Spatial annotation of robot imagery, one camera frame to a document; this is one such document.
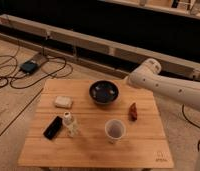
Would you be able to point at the red pepper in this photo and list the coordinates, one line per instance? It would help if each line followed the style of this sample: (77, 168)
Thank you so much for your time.
(133, 112)

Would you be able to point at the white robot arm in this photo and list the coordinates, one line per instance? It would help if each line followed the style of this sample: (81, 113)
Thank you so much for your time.
(147, 76)

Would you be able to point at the white sponge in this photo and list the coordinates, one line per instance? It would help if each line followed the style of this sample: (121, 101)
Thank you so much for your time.
(63, 102)

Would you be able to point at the dark blue bowl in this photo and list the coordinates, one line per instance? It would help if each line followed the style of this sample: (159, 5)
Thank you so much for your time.
(103, 92)

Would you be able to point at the wooden table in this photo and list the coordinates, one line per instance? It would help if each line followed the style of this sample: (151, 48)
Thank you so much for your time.
(144, 144)

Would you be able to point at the clear plastic cup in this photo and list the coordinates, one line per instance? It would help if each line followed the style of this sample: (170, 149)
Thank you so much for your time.
(115, 130)

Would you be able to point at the clear plastic bottle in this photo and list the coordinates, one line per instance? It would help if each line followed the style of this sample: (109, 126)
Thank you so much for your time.
(70, 122)

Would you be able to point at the black rectangular box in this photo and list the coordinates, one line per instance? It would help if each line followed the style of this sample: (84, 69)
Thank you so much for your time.
(53, 128)

